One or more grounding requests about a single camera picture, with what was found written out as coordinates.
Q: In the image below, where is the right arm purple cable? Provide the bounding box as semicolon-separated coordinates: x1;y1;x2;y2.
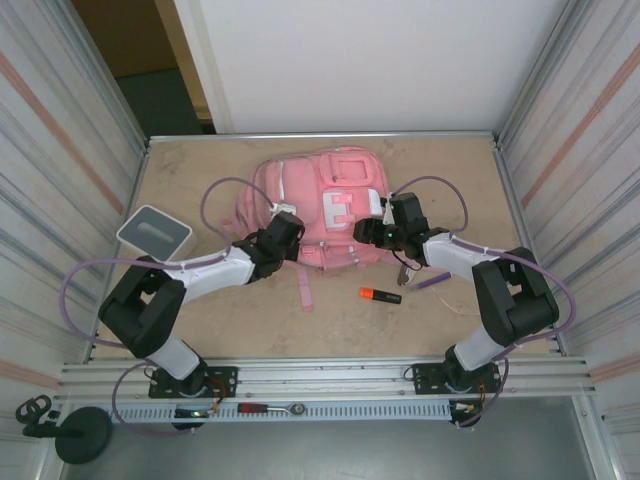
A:
389;175;579;431

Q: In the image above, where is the black round stand base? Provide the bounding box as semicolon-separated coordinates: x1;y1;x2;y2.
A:
54;407;112;464

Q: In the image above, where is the pink backpack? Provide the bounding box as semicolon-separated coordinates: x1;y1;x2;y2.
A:
219;145;394;312

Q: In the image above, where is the red handled ratchet wrench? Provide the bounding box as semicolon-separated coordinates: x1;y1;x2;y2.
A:
237;402;307;416

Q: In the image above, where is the white grey square box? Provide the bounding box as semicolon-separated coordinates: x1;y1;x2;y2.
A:
116;203;194;264

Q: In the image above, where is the white slotted cable duct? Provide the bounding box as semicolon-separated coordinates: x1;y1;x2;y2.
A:
108;402;454;424

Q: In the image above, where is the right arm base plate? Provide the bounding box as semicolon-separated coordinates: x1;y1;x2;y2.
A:
413;362;503;396

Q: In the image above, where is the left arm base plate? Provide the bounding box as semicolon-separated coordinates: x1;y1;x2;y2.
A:
148;366;239;400

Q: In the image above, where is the black clamp holder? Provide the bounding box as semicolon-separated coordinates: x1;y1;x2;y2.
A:
14;394;59;439

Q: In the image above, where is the aluminium mounting rail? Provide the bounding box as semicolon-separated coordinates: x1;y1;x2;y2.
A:
58;355;599;401

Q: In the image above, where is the orange black highlighter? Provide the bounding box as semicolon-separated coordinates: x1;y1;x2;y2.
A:
358;286;404;306

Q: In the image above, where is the purple pen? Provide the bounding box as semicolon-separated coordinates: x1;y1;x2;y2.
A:
407;271;451;292

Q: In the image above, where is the brown wooden door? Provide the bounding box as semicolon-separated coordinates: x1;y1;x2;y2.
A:
72;0;211;121

